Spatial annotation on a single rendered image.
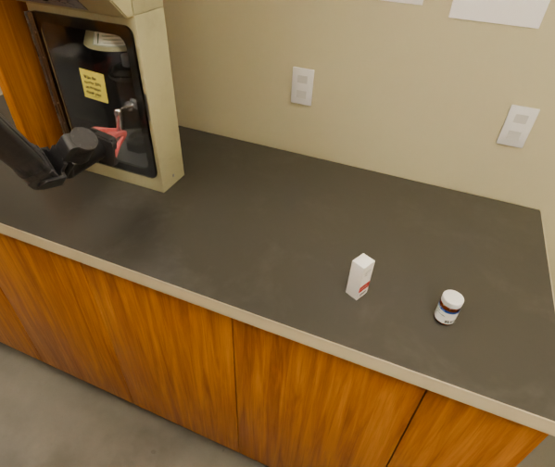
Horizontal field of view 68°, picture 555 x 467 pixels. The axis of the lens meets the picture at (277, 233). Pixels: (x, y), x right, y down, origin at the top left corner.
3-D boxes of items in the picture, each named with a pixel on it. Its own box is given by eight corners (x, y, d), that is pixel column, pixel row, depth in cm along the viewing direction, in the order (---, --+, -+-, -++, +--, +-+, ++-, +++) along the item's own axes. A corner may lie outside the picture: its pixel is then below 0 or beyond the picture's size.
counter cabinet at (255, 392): (78, 249, 237) (21, 96, 179) (445, 380, 182) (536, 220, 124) (-28, 338, 189) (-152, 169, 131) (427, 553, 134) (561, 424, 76)
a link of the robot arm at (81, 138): (16, 157, 87) (37, 191, 87) (28, 125, 80) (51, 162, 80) (69, 147, 96) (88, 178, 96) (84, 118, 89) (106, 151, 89)
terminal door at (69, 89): (74, 155, 126) (28, 8, 100) (158, 178, 117) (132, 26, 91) (72, 156, 125) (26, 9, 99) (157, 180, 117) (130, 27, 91)
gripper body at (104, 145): (82, 125, 99) (58, 137, 94) (118, 140, 97) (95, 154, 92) (85, 148, 103) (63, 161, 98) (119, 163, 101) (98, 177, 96)
